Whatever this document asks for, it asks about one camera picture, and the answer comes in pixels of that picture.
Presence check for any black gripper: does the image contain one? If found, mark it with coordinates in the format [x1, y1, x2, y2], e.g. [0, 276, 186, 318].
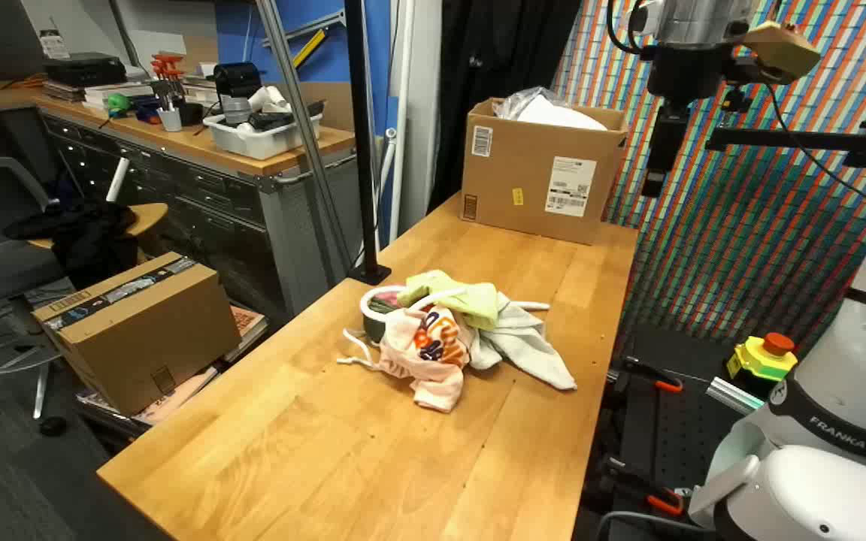
[640, 97, 696, 199]

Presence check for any light grey cloth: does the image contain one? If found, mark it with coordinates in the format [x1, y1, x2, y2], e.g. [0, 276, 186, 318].
[467, 298, 580, 394]

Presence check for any yellow-green cloth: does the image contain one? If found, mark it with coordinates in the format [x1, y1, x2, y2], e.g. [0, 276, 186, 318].
[399, 268, 508, 331]

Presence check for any peach shirt with orange print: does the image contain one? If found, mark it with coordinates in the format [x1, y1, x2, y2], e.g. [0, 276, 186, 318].
[351, 298, 475, 416]

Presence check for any thick white rope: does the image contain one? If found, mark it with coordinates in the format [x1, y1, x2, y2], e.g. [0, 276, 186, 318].
[359, 282, 553, 342]

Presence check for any white plastic bag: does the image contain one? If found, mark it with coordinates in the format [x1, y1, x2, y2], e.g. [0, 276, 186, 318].
[497, 85, 611, 131]

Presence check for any cardboard box with white label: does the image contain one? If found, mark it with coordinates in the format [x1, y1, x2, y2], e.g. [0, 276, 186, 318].
[456, 97, 634, 247]

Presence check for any yellow red emergency stop button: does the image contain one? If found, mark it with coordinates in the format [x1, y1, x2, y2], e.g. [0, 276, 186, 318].
[725, 328, 803, 389]

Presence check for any black upright pole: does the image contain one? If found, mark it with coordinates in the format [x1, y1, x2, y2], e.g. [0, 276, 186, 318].
[342, 0, 394, 287]

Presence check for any silver slanted pole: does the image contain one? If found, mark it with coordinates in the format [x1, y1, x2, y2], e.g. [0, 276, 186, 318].
[254, 0, 351, 289]

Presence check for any yellow level tool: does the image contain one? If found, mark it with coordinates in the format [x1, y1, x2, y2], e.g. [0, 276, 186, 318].
[290, 28, 331, 73]

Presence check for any white plastic bin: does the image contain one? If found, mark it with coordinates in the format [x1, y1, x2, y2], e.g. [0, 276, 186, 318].
[203, 105, 325, 161]

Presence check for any black container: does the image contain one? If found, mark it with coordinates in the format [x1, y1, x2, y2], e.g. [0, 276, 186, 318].
[212, 59, 264, 102]

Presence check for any wooden top workbench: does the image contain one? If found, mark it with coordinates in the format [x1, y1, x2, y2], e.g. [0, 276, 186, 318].
[0, 76, 364, 325]

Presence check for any orange toy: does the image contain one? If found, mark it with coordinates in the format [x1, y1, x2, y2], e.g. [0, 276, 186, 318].
[147, 51, 186, 85]

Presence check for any round wooden stool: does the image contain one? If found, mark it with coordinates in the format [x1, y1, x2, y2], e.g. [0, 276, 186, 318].
[123, 201, 172, 239]

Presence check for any cardboard box with black strip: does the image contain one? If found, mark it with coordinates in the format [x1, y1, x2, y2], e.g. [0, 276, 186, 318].
[30, 250, 243, 419]

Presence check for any green object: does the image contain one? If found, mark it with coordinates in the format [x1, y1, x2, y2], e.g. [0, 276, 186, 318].
[98, 90, 138, 119]

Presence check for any black bag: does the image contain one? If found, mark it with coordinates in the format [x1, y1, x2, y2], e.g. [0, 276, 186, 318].
[3, 199, 142, 294]

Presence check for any black flat device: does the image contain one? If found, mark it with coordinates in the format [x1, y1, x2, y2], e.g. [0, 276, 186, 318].
[41, 55, 131, 90]

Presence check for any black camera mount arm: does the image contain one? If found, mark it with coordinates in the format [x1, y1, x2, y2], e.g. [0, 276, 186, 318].
[704, 85, 866, 174]

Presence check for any orange clamp handle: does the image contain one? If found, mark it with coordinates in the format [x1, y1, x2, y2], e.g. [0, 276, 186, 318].
[650, 374, 688, 397]
[643, 491, 691, 522]

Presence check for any thin white cord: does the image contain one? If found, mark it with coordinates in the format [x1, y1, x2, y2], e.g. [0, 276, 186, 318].
[338, 328, 385, 374]

